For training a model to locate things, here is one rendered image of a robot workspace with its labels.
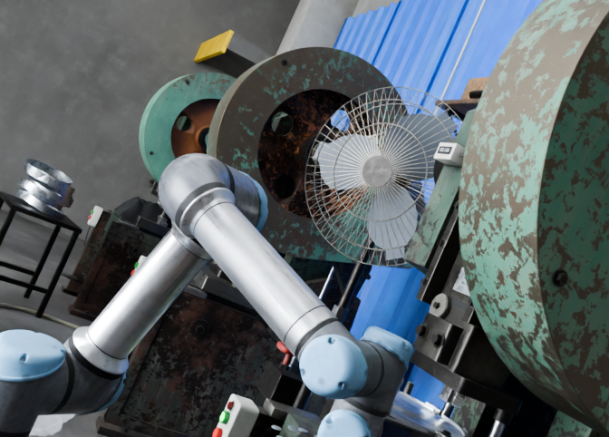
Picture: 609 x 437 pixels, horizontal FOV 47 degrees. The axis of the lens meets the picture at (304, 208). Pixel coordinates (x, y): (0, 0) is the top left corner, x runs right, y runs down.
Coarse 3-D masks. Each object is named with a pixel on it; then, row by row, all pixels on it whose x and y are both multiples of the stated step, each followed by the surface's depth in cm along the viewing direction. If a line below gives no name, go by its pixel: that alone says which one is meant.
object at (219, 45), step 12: (216, 36) 708; (228, 36) 656; (204, 48) 742; (216, 48) 681; (228, 48) 657; (240, 48) 661; (252, 48) 665; (204, 60) 766; (216, 60) 737; (228, 60) 708; (240, 60) 683; (252, 60) 667; (228, 72) 772; (240, 72) 742
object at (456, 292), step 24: (456, 264) 148; (456, 288) 144; (432, 312) 146; (456, 312) 141; (432, 336) 138; (456, 336) 137; (480, 336) 136; (456, 360) 135; (480, 360) 136; (504, 384) 139
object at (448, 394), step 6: (444, 384) 145; (444, 390) 144; (450, 390) 142; (444, 396) 143; (450, 396) 142; (456, 396) 142; (462, 396) 142; (450, 402) 142; (456, 402) 142; (462, 402) 142
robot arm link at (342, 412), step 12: (336, 408) 98; (348, 408) 96; (324, 420) 96; (336, 420) 95; (348, 420) 94; (360, 420) 95; (372, 420) 96; (324, 432) 95; (336, 432) 94; (348, 432) 94; (360, 432) 94; (372, 432) 97
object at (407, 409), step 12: (396, 396) 144; (408, 396) 153; (396, 408) 133; (408, 408) 136; (420, 408) 147; (432, 408) 150; (408, 420) 125; (420, 420) 134; (432, 420) 139; (444, 420) 145; (456, 432) 137
